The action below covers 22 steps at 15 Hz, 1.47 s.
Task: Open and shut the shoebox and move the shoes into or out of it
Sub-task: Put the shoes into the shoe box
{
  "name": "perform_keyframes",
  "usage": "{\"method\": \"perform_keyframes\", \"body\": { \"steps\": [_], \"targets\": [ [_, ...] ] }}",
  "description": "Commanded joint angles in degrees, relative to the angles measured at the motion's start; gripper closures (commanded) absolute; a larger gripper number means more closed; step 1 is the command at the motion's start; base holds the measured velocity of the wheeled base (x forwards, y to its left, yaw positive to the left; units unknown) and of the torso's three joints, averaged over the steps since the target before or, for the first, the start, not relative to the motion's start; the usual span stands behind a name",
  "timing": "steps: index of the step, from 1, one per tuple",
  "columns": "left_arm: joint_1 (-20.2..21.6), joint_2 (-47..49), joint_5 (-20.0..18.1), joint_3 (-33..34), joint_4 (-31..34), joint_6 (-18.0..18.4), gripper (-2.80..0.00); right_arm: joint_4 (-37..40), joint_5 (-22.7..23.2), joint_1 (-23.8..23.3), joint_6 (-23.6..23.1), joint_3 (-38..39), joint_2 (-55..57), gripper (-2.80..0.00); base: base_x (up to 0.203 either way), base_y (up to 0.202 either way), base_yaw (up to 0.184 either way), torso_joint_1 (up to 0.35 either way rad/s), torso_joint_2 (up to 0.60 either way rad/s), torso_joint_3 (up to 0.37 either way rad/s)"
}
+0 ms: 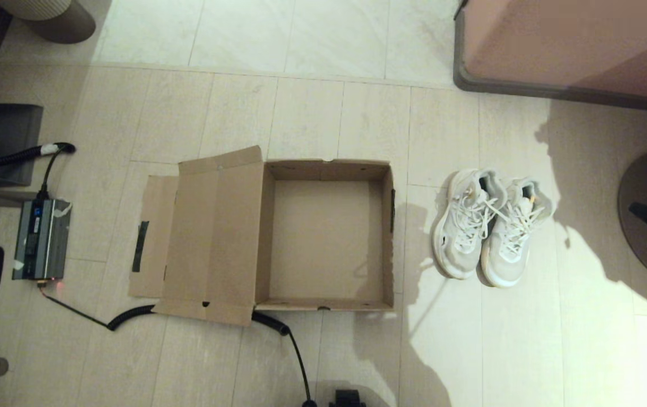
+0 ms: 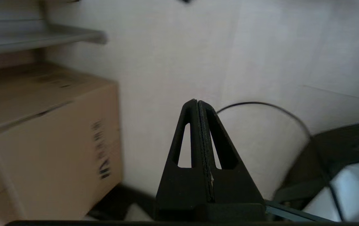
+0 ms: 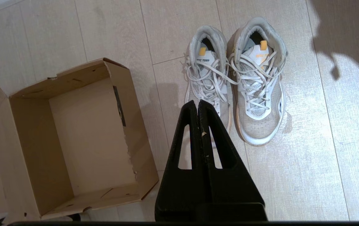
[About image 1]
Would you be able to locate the round ribbed beige stool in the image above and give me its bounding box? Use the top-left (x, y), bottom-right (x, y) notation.
top-left (0, 0), bottom-right (97, 45)

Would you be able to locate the black corrugated hose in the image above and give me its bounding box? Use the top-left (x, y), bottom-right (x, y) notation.
top-left (0, 142), bottom-right (76, 200)

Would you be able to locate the white lace-up sneaker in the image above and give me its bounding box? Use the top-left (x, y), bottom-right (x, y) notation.
top-left (480, 178), bottom-right (553, 288)
top-left (432, 168), bottom-right (506, 280)

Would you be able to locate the grey power inverter box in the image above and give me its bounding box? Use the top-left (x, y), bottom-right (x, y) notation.
top-left (11, 198), bottom-right (72, 281)

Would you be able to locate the brown cardboard shoe box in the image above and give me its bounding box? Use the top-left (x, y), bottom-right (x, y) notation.
top-left (128, 146), bottom-right (396, 327)

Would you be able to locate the grey black robot base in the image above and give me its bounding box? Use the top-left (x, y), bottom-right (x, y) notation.
top-left (329, 389), bottom-right (366, 407)

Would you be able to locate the black coiled cable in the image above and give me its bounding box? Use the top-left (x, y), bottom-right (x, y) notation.
top-left (38, 283), bottom-right (317, 407)

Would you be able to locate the pink furniture with grey base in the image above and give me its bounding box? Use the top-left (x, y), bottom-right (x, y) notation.
top-left (454, 0), bottom-right (647, 116)

